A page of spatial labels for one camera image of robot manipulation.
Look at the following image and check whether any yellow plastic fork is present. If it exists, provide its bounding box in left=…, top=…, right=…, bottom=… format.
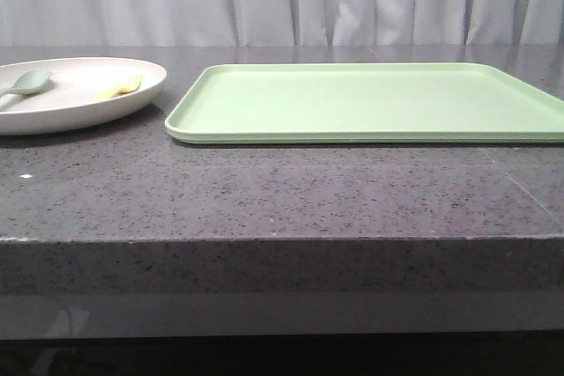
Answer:
left=91, top=74, right=142, bottom=103

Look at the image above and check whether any white round plate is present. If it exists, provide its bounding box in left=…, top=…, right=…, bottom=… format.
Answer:
left=1, top=57, right=167, bottom=136

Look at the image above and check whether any light green serving tray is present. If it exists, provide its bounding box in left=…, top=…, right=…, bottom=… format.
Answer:
left=165, top=63, right=563, bottom=144

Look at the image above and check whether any pale green plastic spoon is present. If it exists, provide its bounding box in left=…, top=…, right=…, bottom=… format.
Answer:
left=1, top=69, right=52, bottom=96

